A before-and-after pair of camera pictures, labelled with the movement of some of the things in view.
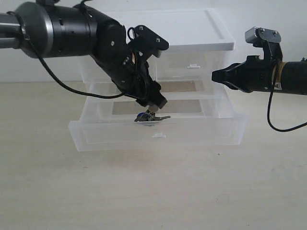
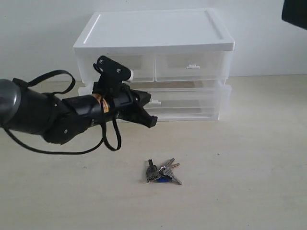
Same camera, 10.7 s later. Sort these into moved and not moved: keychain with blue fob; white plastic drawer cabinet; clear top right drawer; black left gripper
Moved: keychain with blue fob; black left gripper
Not moved: white plastic drawer cabinet; clear top right drawer
